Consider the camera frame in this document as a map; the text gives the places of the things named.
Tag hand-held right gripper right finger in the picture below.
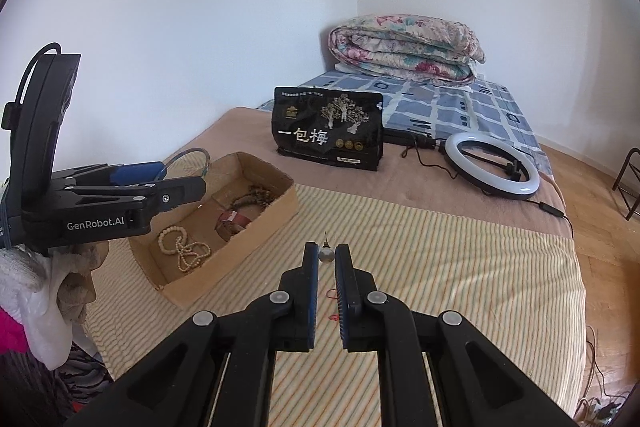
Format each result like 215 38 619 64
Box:
334 243 581 427

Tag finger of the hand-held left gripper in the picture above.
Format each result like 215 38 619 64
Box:
62 176 207 228
52 161 168 190

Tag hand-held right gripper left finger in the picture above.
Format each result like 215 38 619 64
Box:
65 242 321 427

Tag red cord jade pendant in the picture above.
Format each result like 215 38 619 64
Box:
320 231 345 323

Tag grey bangle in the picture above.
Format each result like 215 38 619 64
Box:
162 148 211 180

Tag small white bead bracelet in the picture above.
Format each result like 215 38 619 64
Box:
158 226 189 259

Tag red leather watch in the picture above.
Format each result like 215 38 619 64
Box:
215 208 254 239

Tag white pearl necklace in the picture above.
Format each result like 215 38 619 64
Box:
175 241 212 274

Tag brown bead necklace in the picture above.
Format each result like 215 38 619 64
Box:
226 186 274 214

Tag cardboard box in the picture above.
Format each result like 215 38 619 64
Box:
129 151 299 308

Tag person's left hand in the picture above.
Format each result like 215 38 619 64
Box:
54 238 111 324

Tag striped yellow blanket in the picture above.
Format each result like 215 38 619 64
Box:
87 151 587 427

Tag brown blanket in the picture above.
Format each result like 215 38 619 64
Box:
165 107 575 240

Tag black snack bag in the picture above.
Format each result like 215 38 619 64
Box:
271 86 385 172

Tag black folded tripod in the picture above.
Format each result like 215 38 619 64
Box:
382 130 447 148

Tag pink cloth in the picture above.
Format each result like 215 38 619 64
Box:
0 309 32 355

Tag blue plaid bed sheet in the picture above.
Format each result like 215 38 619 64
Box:
256 69 554 174

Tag black striped cloth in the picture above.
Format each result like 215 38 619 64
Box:
52 339 107 410

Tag folded floral quilt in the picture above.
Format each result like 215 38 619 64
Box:
327 13 487 84

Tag white power strip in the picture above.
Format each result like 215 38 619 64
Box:
575 396 632 427

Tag black clothes rack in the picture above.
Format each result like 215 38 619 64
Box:
612 147 640 221

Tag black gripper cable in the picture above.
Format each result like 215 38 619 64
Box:
19 42 64 106

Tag white ring light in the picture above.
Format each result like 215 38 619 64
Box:
444 132 542 202

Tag black ring light cable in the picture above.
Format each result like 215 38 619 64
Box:
400 141 575 239

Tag floor cables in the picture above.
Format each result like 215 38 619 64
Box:
582 324 632 408

